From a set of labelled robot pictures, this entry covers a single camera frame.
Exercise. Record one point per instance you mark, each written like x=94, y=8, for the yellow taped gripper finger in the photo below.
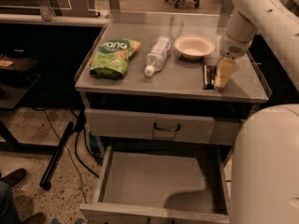
x=224, y=73

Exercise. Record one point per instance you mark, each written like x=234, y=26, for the closed top drawer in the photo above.
x=139, y=125

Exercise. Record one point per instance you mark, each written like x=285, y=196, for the grey metal drawer cabinet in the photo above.
x=178, y=88

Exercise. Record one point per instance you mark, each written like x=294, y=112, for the black rxbar chocolate bar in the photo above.
x=209, y=75

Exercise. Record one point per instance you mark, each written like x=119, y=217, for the blue jeans leg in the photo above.
x=8, y=211

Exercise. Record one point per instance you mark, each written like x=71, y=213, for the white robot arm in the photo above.
x=265, y=165

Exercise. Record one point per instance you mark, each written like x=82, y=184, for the black metal stand leg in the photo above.
x=45, y=180

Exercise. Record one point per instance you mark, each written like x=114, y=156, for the white counter ledge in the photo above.
x=58, y=21

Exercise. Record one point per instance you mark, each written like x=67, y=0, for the green snack bag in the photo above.
x=111, y=60

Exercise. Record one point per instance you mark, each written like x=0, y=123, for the open middle drawer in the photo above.
x=160, y=186

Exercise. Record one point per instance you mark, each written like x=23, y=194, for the dark side table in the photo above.
x=16, y=79

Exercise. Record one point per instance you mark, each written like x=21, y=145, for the clear plastic water bottle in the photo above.
x=158, y=56

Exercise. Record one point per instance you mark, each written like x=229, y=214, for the white paper bowl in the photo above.
x=194, y=47

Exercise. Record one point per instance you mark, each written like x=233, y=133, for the black drawer handle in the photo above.
x=165, y=129

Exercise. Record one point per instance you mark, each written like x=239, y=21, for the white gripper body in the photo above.
x=232, y=48

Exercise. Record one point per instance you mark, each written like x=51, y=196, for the brown shoe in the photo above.
x=38, y=218
x=15, y=178

